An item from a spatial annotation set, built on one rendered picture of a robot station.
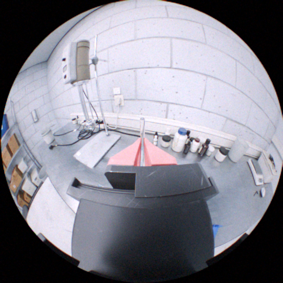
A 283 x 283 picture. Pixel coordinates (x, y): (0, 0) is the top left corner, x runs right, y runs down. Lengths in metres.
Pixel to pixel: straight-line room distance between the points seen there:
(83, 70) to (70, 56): 0.10
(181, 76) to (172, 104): 0.20
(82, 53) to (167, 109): 0.58
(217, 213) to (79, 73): 0.80
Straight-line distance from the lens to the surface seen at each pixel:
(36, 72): 2.63
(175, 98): 0.56
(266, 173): 1.10
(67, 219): 0.45
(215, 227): 0.43
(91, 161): 0.48
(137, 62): 0.63
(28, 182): 2.38
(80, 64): 0.45
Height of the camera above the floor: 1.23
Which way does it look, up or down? 38 degrees down
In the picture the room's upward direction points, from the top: straight up
